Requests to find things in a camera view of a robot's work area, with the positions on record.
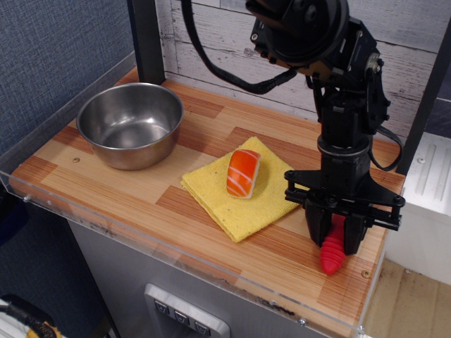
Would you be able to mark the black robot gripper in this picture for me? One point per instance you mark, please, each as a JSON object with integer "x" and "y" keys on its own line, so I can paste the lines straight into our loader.
{"x": 343, "y": 185}

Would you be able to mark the metal spoon with red handle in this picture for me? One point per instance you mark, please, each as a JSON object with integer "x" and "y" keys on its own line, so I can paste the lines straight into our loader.
{"x": 333, "y": 253}

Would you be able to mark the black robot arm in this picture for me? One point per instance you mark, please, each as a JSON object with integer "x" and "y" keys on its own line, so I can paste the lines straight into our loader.
{"x": 343, "y": 68}

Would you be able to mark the yellow folded cloth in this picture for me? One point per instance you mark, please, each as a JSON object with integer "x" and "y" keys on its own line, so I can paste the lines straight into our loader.
{"x": 241, "y": 218}

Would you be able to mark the salmon nigiri sushi toy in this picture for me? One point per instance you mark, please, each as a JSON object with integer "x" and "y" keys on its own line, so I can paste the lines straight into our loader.
{"x": 242, "y": 173}

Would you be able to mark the clear acrylic table guard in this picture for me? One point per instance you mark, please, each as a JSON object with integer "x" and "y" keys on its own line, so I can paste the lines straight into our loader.
{"x": 150, "y": 211}

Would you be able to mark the grey cabinet with button panel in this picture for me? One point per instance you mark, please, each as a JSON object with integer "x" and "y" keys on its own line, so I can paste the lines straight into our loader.
{"x": 148, "y": 297}

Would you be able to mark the stainless steel bowl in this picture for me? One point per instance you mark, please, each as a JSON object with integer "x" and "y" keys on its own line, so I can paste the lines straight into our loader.
{"x": 132, "y": 126}

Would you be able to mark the black vertical post right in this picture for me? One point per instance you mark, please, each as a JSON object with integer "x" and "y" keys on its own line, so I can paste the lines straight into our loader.
{"x": 427, "y": 102}

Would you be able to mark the black vertical post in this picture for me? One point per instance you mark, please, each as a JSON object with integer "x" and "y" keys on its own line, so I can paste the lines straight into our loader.
{"x": 427, "y": 102}
{"x": 146, "y": 41}

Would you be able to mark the black vertical post left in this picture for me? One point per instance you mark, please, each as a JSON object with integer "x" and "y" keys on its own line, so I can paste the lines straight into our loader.
{"x": 146, "y": 41}

